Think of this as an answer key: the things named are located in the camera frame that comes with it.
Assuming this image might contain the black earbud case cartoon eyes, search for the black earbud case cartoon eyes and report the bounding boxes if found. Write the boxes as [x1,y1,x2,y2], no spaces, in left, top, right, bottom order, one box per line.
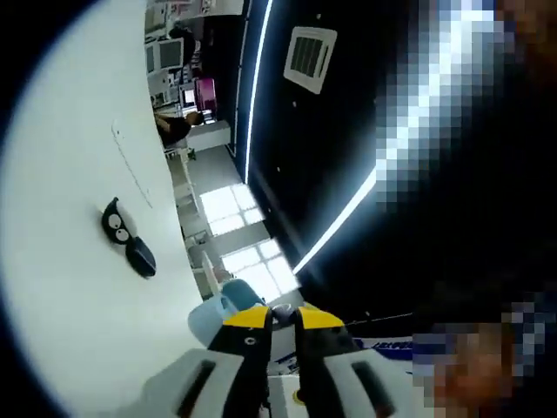
[99,196,140,248]

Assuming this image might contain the light blue earbud case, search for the light blue earbud case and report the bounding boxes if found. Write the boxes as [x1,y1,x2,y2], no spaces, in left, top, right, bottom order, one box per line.
[186,278,266,349]

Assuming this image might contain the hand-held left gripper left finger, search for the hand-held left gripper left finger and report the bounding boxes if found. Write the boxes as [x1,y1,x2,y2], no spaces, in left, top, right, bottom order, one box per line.
[124,305,275,418]

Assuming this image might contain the large window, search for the large window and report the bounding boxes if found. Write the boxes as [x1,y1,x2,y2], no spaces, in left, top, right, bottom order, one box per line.
[220,238,302,304]
[198,182,265,237]

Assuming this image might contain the white office chair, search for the white office chair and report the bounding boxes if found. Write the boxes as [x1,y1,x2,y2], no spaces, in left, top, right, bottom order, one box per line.
[144,37,186,74]

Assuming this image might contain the ceiling air conditioner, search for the ceiling air conditioner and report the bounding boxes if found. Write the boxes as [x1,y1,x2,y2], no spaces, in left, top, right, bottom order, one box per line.
[282,25,339,95]

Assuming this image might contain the pink display screen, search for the pink display screen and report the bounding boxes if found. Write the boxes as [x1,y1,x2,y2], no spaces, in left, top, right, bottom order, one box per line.
[194,77,218,113]

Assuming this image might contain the plain black earbud case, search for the plain black earbud case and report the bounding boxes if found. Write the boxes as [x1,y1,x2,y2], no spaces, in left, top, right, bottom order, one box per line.
[124,237,158,280]

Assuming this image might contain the ceiling light strip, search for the ceiling light strip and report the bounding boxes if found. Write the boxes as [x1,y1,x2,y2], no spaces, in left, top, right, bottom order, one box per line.
[290,167,379,276]
[244,0,274,186]

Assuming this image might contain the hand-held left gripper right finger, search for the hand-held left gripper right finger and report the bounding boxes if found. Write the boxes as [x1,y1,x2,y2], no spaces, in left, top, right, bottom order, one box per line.
[291,305,413,418]

